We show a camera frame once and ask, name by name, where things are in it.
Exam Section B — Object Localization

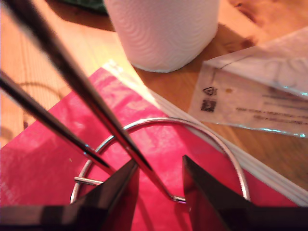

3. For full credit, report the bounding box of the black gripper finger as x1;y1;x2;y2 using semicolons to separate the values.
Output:
72;159;141;231
182;155;256;231

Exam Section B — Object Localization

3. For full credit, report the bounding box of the chrome wire paper towel stand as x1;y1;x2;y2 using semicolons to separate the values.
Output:
0;0;251;205

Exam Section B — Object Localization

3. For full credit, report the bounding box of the white paper towel roll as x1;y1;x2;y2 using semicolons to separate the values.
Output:
103;0;220;73

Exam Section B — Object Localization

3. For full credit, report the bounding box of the clear plastic bag with print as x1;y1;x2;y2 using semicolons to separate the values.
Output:
187;25;308;138

